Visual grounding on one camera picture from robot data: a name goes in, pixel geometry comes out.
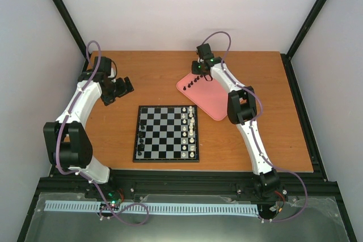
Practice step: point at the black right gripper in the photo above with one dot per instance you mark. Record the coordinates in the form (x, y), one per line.
(194, 69)

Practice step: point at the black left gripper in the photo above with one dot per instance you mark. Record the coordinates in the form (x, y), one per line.
(123, 90)

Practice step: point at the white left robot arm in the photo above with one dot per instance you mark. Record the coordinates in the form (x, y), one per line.
(68, 146)

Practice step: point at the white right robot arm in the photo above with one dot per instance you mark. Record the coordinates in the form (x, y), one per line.
(242, 112)

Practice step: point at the pink plastic tray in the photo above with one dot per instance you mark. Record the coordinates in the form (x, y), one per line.
(207, 95)

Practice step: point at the black and white chessboard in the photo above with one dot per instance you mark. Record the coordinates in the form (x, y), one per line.
(163, 134)

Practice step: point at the light blue cable duct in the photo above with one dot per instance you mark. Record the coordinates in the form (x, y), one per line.
(158, 208)

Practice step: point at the black aluminium frame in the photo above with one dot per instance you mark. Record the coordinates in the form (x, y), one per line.
(188, 182)

